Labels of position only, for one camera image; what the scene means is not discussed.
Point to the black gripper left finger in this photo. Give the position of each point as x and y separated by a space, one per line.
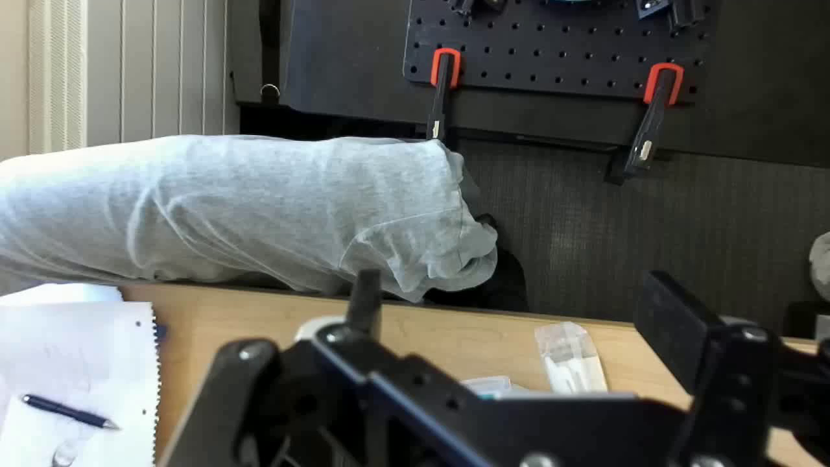
260 390

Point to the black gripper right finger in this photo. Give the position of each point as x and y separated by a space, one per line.
736 380

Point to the clear plastic packet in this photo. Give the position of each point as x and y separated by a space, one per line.
571 360

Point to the grey cloth garment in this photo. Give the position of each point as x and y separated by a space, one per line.
215 208

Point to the white spiral notebook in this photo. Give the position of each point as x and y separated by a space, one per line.
68 354

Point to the blue pen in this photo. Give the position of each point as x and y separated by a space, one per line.
66 411

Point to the white ribbed panel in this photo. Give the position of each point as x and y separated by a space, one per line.
131 69

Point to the dark perforated pegboard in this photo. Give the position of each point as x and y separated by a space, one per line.
554 53

